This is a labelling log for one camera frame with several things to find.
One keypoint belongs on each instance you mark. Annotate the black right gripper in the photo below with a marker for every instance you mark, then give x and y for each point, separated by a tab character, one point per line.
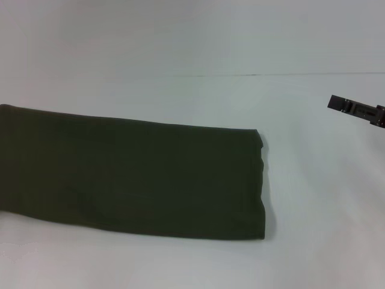
381	116

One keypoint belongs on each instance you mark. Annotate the dark green FREE! t-shirt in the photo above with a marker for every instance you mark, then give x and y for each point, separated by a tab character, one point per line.
135	174

